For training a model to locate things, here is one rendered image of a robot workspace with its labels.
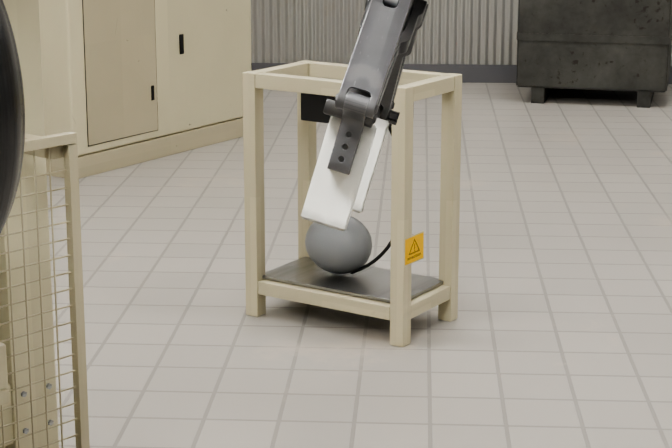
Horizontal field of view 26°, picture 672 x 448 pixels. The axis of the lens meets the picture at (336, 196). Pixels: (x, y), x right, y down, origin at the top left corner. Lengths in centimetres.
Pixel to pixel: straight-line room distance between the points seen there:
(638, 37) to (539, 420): 517
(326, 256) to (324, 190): 372
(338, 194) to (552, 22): 801
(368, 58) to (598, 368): 349
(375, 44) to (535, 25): 802
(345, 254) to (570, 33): 450
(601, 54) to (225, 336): 478
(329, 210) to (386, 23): 12
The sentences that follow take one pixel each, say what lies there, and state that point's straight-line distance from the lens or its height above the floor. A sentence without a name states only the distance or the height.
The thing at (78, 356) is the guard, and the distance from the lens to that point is 260.
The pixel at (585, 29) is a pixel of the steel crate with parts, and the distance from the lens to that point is 890.
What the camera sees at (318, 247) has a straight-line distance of 465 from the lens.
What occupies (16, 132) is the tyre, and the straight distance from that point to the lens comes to 171.
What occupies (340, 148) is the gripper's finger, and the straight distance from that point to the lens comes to 91.
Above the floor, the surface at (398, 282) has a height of 20.
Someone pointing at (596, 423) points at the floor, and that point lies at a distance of 395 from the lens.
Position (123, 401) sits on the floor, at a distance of 408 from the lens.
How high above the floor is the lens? 145
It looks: 13 degrees down
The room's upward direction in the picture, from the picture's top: straight up
